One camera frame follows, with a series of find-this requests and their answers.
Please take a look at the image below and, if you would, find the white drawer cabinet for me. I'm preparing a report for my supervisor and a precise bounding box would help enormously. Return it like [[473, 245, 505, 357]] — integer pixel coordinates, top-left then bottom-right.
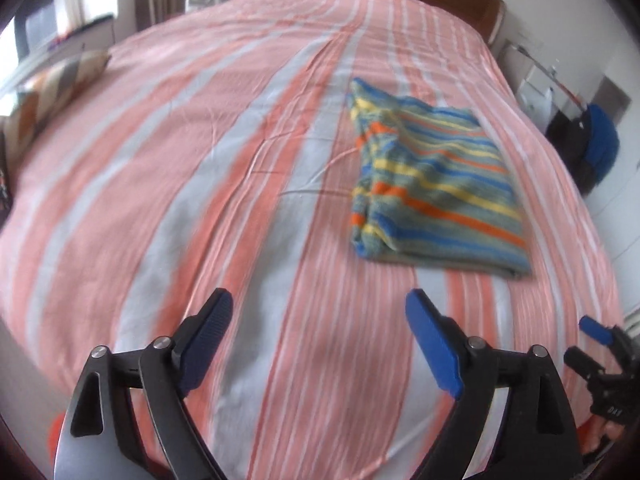
[[517, 42, 566, 126]]

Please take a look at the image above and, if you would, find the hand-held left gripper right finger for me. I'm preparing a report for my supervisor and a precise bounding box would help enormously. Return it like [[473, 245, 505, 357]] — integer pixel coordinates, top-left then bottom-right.
[[406, 288, 583, 480]]

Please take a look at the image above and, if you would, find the grey orange striped pillow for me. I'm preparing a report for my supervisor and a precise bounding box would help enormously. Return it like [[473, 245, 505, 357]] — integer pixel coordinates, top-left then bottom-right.
[[0, 50, 112, 156]]

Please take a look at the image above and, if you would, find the dark jacket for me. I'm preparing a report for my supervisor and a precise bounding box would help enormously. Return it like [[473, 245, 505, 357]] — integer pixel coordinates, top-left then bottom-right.
[[545, 112, 601, 196]]

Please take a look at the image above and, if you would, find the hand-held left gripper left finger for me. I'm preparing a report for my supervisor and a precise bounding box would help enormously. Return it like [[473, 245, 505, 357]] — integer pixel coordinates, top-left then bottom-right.
[[52, 288, 234, 480]]

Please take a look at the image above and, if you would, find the pink striped bed sheet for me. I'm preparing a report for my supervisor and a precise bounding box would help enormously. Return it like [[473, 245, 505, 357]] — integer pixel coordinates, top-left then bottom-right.
[[0, 0, 626, 480]]

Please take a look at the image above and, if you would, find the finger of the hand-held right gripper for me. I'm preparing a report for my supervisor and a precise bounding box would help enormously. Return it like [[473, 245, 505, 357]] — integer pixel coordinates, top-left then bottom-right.
[[564, 347, 606, 378], [579, 316, 618, 346]]

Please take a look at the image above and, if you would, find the white side table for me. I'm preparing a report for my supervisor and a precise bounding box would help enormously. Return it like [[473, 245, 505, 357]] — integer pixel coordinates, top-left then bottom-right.
[[45, 15, 118, 56]]

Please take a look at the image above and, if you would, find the striped towel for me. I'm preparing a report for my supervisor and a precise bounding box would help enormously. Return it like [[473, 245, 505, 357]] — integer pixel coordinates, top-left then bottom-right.
[[347, 77, 533, 281]]

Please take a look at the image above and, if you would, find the blue cloth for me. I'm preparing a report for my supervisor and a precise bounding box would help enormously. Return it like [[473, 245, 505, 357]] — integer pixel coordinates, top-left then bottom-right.
[[582, 104, 621, 181]]

